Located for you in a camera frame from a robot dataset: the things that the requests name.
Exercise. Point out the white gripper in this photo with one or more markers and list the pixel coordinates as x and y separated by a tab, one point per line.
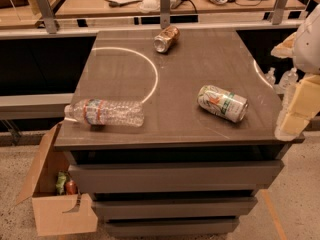
309	45

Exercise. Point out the green white 7up can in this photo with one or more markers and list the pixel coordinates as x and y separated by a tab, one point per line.
222	103

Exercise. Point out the orange soda can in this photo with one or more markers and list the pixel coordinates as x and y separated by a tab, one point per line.
166	38

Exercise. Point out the red can in box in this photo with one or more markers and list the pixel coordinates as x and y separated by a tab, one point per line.
71	187

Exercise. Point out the small clear bottle right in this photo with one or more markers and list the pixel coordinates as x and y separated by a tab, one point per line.
289	77

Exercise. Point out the small clear bottle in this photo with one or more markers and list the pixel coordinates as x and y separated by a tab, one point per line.
289	77
270	76

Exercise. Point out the small clear bottle left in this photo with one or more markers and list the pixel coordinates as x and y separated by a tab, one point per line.
270	76

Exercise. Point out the grey drawer cabinet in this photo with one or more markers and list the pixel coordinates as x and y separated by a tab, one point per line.
123	65

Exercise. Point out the white face mask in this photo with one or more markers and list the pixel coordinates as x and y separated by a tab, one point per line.
147	6

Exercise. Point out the middle grey drawer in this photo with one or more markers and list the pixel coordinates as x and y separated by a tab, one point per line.
174	208

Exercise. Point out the grey drawer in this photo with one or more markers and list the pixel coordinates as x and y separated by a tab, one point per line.
172	227
174	208
175	177

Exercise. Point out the bottom grey drawer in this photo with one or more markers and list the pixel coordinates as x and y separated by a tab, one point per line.
172	227

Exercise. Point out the clear plastic water bottle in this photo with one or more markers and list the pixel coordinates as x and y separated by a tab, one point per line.
100	112

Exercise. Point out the top grey drawer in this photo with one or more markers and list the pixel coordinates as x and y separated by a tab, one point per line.
175	177

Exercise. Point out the green snack bag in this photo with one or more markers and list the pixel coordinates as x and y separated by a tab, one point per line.
61	180

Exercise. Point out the brown cardboard box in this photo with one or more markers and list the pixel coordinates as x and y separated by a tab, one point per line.
55	214

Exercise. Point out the right metal bracket post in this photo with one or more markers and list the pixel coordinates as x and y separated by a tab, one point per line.
276	15

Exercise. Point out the metal bracket post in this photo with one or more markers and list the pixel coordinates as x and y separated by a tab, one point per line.
276	15
48	16
164	13

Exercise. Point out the middle metal bracket post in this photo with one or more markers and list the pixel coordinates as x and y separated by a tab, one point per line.
164	13

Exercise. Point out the left metal bracket post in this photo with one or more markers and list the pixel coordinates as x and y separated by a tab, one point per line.
48	16

